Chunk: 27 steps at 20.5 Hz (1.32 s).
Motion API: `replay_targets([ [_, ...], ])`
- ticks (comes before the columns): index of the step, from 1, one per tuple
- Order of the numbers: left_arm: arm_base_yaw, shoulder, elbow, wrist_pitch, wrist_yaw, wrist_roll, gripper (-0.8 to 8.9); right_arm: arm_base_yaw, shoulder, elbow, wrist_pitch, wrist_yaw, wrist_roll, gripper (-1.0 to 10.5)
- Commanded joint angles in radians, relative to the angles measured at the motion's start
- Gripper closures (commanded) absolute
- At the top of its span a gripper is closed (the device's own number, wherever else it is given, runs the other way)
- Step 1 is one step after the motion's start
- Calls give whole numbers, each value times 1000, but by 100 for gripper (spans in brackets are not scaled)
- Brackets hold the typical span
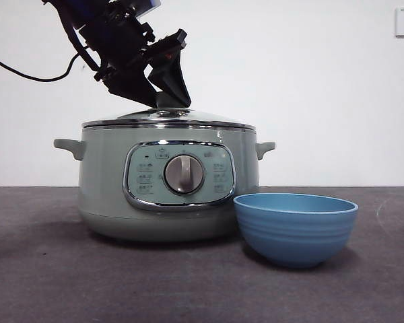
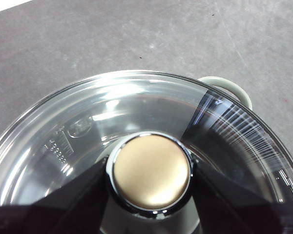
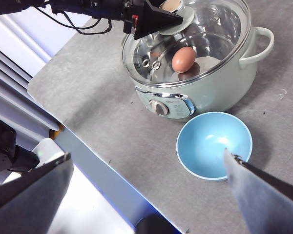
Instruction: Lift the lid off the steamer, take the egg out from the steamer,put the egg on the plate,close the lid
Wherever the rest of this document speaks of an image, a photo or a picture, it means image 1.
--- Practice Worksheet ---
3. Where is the glass lid green knob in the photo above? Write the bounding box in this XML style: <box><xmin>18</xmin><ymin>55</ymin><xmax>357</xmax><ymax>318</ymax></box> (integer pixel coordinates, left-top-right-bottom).
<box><xmin>81</xmin><ymin>92</ymin><xmax>257</xmax><ymax>131</ymax></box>

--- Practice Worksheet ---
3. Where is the pale green electric steamer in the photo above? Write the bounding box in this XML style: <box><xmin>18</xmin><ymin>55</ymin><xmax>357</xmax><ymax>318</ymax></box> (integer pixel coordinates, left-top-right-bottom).
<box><xmin>53</xmin><ymin>126</ymin><xmax>276</xmax><ymax>242</ymax></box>

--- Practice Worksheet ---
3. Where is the blue ribbed bowl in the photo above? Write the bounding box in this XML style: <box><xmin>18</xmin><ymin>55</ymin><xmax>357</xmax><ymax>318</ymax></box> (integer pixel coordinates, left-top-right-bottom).
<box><xmin>233</xmin><ymin>192</ymin><xmax>359</xmax><ymax>269</ymax></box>

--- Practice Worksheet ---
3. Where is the pale grey left wrist camera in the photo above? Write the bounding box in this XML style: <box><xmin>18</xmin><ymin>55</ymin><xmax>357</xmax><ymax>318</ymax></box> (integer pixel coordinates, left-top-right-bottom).
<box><xmin>134</xmin><ymin>0</ymin><xmax>162</xmax><ymax>20</ymax></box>

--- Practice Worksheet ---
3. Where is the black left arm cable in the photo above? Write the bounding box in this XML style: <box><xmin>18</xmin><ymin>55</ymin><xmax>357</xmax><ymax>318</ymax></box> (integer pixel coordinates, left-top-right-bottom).
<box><xmin>0</xmin><ymin>49</ymin><xmax>83</xmax><ymax>83</ymax></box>

